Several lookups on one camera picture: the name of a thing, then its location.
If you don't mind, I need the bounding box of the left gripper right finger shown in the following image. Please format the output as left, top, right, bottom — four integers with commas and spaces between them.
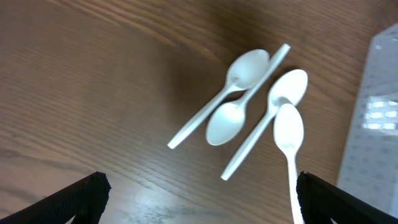
296, 171, 397, 224

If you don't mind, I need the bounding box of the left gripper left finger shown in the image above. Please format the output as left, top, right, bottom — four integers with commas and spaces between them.
1, 172, 111, 224

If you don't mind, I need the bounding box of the clear plastic basket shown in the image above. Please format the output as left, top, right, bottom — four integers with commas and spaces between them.
337, 25, 397, 217

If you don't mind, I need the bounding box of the white plastic spoon near basket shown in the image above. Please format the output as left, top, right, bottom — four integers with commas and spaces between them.
274, 103, 304, 224

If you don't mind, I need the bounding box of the white plastic spoon bowl down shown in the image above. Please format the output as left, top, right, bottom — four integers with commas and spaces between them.
206, 44, 291, 146

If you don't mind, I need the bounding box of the white plastic spoon far left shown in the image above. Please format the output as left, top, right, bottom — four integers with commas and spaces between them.
167, 49, 270, 149

